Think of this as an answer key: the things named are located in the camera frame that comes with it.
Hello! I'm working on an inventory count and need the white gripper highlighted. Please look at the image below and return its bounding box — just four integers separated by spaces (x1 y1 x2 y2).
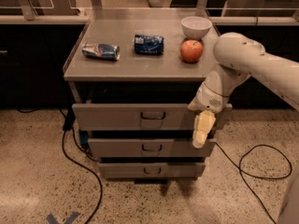
188 64 249 148

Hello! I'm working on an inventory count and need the grey top drawer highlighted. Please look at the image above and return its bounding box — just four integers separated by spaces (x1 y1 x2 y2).
71 102 234 132

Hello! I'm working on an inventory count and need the grey drawer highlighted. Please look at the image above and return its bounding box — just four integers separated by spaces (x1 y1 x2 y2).
71 102 234 132
98 162 206 179
88 138 214 158

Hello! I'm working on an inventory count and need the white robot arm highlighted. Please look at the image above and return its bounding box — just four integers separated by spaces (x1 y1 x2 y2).
188 33 299 224

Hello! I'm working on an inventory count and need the grey drawer cabinet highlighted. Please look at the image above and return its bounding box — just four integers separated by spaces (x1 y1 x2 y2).
62 7 244 185

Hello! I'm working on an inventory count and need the grey middle drawer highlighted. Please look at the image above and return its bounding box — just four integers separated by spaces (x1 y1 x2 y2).
88 138 214 158

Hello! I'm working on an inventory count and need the grey bottom drawer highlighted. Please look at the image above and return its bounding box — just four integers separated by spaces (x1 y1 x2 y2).
98 162 206 179

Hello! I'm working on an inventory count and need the red apple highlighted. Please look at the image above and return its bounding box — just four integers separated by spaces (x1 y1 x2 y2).
180 40 203 63

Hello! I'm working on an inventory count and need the crushed blue pepsi can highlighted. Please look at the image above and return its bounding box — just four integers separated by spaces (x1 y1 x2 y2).
134 35 164 55

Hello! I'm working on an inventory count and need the white bowl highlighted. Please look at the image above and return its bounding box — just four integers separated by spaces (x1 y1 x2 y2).
181 16 212 40

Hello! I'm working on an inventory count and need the crushed silver blue can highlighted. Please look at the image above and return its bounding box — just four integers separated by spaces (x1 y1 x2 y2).
81 42 121 61

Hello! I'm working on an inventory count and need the blue tape floor mark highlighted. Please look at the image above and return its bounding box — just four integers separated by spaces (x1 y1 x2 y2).
46 212 80 224

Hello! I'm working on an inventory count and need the black cable right floor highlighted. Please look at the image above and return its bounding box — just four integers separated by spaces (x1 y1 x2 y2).
216 142 293 224

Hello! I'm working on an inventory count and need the black cable floor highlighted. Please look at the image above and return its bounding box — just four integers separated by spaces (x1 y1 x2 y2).
216 142 293 224
16 107 104 224

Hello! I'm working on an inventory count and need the black cable left floor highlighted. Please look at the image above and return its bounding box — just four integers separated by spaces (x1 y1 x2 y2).
16 107 104 224

